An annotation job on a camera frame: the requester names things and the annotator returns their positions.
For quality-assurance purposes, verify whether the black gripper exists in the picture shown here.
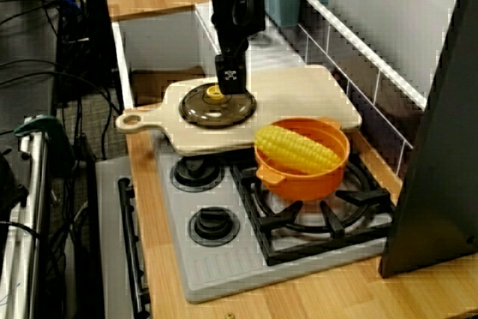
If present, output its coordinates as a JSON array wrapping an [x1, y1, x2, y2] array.
[[208, 0, 267, 95]]

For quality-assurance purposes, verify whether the dark glass lid yellow knob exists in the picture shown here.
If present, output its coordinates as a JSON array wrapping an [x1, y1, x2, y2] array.
[[178, 81, 258, 130]]

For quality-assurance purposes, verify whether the yellow toy corn cob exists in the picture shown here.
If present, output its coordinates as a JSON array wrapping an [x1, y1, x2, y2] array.
[[254, 125, 343, 176]]

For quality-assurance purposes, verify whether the light wooden cutting board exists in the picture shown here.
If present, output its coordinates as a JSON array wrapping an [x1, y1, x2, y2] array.
[[114, 64, 364, 158]]

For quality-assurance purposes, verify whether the white sink basin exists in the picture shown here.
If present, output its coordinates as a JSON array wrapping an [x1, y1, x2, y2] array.
[[111, 0, 307, 111]]

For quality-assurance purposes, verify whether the black stove knob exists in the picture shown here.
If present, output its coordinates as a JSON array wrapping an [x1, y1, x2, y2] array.
[[187, 205, 241, 248], [170, 155, 225, 193]]

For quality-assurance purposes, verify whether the orange toy pot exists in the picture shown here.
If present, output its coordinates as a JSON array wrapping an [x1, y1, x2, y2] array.
[[254, 117, 350, 202]]

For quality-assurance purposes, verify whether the black computer tower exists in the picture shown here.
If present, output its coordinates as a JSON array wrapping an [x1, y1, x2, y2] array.
[[80, 0, 120, 103]]

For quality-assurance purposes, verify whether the black burner grate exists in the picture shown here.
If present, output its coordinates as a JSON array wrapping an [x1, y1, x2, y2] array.
[[230, 154, 397, 267]]

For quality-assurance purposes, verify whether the grey stove top plate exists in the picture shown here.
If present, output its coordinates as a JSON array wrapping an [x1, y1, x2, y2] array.
[[155, 146, 397, 304]]

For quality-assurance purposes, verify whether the green clamp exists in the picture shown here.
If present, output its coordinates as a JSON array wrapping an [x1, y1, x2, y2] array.
[[13, 115, 75, 170]]

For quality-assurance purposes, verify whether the white oven cabinet front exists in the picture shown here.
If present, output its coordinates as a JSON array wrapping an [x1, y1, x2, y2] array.
[[95, 158, 150, 319]]

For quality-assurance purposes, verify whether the black slanted panel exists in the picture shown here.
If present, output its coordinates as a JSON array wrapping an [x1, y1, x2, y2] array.
[[379, 0, 478, 279]]

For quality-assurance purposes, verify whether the wooden kitchen countertop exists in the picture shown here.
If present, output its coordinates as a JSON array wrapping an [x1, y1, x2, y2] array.
[[125, 124, 478, 319]]

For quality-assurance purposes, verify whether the dark tile backsplash white rail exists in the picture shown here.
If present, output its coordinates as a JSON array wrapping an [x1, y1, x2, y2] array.
[[298, 0, 429, 185]]

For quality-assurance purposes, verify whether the black oven door handle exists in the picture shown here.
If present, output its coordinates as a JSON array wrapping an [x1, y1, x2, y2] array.
[[117, 177, 150, 315]]

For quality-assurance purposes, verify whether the aluminium frame rail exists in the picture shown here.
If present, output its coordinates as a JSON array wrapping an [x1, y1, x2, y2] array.
[[0, 135, 49, 319]]

